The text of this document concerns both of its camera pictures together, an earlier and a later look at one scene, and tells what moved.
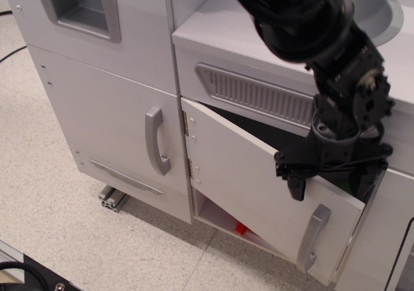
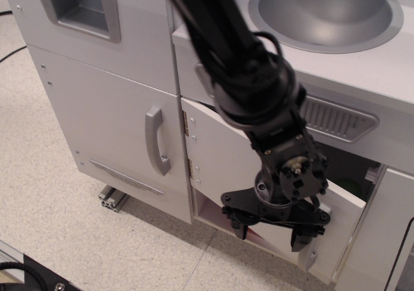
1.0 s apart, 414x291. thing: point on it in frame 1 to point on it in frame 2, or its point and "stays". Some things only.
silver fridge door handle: [153, 120] stays
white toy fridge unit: [105, 50] stays
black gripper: [337, 147] to [245, 207]
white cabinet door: [241, 176] stays
